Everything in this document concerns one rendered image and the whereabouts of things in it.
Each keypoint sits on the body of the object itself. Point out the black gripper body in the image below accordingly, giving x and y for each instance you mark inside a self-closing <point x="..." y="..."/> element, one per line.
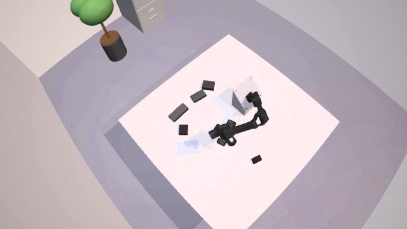
<point x="222" y="142"/>

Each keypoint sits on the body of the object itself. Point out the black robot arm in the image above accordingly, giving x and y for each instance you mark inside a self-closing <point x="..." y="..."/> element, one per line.
<point x="226" y="132"/>

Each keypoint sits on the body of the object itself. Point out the dark grey controller unit with rocker switches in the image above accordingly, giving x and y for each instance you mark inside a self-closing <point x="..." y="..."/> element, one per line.
<point x="231" y="141"/>

